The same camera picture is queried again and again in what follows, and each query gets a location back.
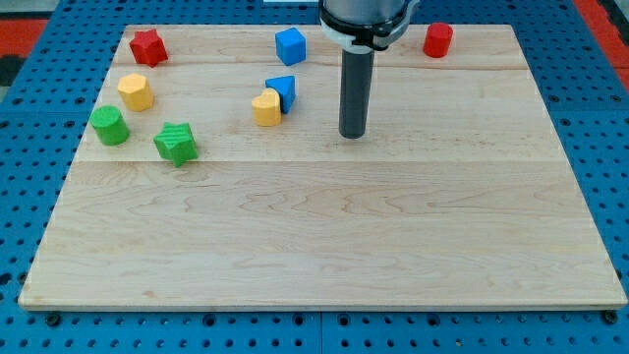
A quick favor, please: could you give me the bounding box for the green star block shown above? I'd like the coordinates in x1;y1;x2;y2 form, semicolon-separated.
153;122;199;167

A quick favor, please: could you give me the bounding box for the red star block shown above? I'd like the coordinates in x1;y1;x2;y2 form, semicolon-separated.
130;29;168;68

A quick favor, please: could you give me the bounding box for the yellow heart block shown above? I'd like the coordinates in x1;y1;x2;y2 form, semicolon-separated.
252;88;282;127

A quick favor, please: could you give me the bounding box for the blue triangle block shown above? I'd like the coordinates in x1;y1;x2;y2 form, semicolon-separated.
264;76;296;114

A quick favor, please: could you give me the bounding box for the light wooden board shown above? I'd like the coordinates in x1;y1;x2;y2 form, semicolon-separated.
19;25;627;312

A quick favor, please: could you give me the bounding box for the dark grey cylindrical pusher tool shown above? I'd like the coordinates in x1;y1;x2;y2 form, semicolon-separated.
339;50;374;139

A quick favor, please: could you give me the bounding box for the blue cube block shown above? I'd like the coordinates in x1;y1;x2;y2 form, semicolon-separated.
274;28;307;66

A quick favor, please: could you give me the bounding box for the red cylinder block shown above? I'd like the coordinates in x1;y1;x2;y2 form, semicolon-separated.
423;23;454;58

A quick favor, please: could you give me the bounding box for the yellow hexagon block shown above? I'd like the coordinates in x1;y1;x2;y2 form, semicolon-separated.
117;74;154;112

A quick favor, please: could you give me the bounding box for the green cylinder block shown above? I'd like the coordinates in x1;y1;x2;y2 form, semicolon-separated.
89;105;131;146

